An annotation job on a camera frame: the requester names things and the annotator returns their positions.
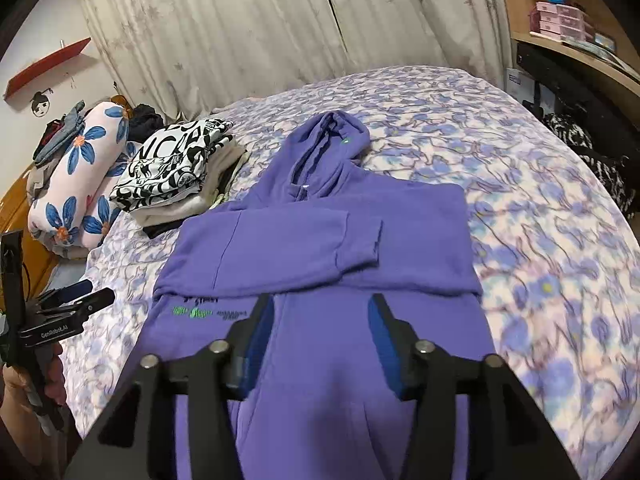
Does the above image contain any purple hoodie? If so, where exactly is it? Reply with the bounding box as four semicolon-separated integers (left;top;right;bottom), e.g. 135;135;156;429
129;110;494;479

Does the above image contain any cream folded clothes stack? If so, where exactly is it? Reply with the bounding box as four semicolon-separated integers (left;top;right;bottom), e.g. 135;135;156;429
131;140;250;228

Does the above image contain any grey denim clothes pile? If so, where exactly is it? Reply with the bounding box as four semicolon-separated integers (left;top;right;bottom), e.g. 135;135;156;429
26;101;85;204

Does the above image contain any black clothing by headboard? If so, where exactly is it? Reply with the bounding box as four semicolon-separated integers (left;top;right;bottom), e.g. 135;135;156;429
128;104;165;143

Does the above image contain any person's left hand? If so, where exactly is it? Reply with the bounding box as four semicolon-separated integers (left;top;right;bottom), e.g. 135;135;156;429
1;342;66;466

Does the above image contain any pink blue-flower rolled quilt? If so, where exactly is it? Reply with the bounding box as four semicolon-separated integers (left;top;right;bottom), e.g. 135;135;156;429
27;101;138;259

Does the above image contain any black white patterned folded garment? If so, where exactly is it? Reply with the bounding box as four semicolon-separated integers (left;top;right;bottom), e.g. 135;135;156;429
110;117;233;212

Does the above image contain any purple cat-print bed blanket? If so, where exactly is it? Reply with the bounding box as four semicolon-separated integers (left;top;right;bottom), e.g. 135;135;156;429
60;63;640;476

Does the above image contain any black white patterned cloth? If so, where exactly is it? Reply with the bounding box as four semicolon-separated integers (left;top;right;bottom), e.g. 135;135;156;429
542;114;639;220

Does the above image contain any cream curtain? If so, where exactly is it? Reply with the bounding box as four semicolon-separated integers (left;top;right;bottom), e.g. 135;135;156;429
79;0;512;118

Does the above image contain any pink boxes stack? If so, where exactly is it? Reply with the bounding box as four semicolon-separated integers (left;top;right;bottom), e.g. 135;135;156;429
529;1;596;42

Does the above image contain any wooden desk shelf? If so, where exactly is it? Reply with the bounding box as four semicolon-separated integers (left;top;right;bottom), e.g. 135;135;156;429
504;0;639;96

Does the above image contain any cartoon face wall sticker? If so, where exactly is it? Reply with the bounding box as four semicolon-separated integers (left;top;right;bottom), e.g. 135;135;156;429
30;88;53;118

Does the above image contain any red wall shelf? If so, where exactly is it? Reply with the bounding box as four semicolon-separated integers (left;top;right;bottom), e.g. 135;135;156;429
3;37;91;100

